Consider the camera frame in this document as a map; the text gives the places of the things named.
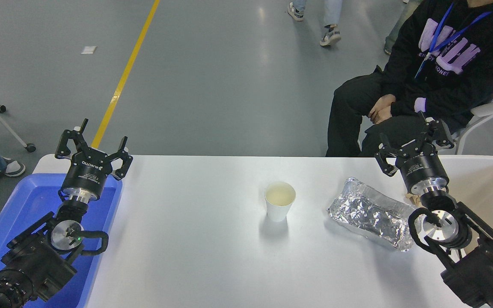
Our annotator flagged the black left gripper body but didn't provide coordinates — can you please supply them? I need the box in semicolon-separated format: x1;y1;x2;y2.
61;148;115;201

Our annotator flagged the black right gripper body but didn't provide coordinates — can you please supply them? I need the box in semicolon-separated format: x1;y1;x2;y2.
394;150;450;194

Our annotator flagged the white paper cup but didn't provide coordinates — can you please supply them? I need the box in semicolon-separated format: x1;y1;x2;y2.
264;181;297;222

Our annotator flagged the seated person's left hand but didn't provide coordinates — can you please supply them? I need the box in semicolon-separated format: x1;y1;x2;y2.
368;107;393;125

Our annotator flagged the seated person's right hand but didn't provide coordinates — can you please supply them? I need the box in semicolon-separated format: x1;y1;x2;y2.
374;94;397;110

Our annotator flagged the seated person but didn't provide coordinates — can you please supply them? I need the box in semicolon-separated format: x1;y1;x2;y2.
325;0;493;157

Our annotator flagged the white and grey chair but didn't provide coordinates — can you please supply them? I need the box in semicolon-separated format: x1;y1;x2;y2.
437;71;493;155

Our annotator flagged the crumpled silver foil tray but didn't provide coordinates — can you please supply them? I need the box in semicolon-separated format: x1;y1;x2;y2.
327;177;419;252

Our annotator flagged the blue plastic tray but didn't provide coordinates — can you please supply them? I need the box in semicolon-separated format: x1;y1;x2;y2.
0;173;123;308

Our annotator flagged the large pale plastic bin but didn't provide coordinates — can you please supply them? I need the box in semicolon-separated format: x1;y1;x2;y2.
437;155;493;257

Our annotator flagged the grey stand leg with casters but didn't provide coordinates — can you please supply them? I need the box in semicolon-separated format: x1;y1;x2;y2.
0;81;37;153

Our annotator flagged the standing person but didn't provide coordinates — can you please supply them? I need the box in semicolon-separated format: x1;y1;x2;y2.
383;0;422;56

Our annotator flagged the walking person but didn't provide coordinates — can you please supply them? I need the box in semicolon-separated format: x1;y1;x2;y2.
288;0;344;47

